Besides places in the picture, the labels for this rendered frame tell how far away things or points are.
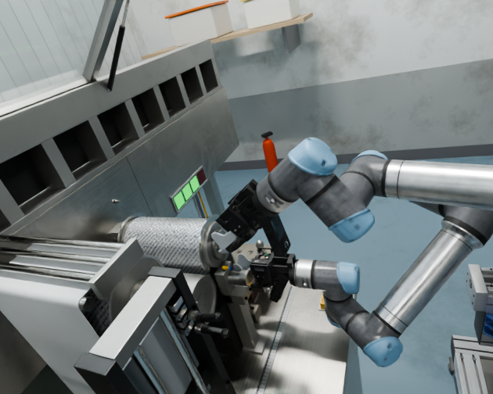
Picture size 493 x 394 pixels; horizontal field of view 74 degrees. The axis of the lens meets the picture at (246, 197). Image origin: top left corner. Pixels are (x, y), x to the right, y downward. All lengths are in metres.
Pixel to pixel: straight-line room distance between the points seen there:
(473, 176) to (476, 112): 3.10
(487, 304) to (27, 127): 1.44
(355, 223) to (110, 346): 0.41
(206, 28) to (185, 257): 2.61
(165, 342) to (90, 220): 0.51
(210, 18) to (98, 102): 2.27
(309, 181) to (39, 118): 0.63
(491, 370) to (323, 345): 1.00
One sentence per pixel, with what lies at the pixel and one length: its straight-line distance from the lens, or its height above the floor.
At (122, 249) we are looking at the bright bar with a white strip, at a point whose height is 1.46.
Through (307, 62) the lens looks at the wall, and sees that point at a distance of 3.56.
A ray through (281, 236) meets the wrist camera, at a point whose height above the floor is 1.30.
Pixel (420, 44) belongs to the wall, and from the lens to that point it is 3.50.
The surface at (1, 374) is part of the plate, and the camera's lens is 0.92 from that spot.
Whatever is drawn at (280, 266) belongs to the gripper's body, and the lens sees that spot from 0.87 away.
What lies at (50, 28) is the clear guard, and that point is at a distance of 0.84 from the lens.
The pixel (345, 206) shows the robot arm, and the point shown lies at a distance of 0.58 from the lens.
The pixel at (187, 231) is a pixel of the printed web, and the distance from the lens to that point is 0.81.
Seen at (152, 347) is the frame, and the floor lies 1.36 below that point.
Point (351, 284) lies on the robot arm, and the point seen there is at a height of 1.12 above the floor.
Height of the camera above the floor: 1.73
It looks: 29 degrees down
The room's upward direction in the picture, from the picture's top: 15 degrees counter-clockwise
